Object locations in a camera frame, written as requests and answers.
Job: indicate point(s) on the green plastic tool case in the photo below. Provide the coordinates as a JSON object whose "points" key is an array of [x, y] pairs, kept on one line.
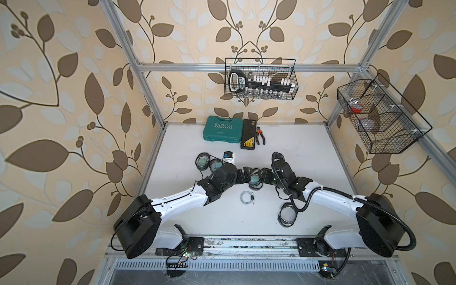
{"points": [[223, 129]]}

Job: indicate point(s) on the right wire basket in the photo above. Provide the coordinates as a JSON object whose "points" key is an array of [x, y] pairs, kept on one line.
{"points": [[390, 122]]}

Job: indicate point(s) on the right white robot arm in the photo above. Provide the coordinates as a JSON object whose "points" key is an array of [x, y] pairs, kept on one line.
{"points": [[375, 224]]}

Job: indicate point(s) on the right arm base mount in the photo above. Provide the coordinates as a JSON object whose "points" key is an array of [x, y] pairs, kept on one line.
{"points": [[317, 247]]}

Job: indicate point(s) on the orange black pliers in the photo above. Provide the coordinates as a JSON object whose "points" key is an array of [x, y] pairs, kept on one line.
{"points": [[259, 136]]}

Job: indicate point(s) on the black yellow-label case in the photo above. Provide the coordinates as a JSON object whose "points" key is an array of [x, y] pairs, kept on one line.
{"points": [[248, 138]]}

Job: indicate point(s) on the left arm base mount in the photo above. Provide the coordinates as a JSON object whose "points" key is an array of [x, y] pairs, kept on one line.
{"points": [[178, 242]]}

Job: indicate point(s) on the wire basket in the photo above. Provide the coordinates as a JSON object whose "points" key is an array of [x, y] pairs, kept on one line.
{"points": [[390, 122], [264, 66]]}

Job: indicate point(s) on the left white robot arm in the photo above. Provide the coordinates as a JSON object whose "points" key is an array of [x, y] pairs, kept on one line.
{"points": [[138, 228]]}

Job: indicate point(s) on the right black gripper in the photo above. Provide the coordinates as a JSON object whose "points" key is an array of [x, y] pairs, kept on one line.
{"points": [[265, 175]]}

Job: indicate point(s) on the back wire basket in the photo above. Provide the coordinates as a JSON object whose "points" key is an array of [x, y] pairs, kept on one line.
{"points": [[264, 66]]}

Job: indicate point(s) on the aluminium front rail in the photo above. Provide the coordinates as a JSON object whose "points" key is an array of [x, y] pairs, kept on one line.
{"points": [[259, 247]]}

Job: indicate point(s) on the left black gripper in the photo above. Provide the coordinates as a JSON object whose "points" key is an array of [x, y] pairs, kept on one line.
{"points": [[238, 173]]}

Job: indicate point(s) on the black socket set holder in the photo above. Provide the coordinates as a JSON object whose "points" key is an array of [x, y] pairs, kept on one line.
{"points": [[239, 81]]}

